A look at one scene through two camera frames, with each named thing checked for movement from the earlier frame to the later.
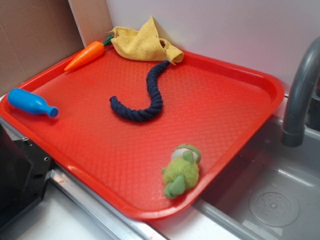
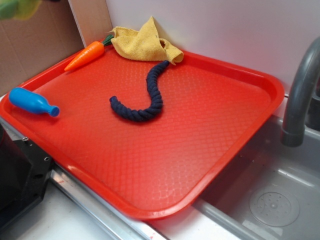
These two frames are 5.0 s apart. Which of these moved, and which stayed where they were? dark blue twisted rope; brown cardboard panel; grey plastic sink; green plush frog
Moved: green plush frog
Stayed: brown cardboard panel; dark blue twisted rope; grey plastic sink
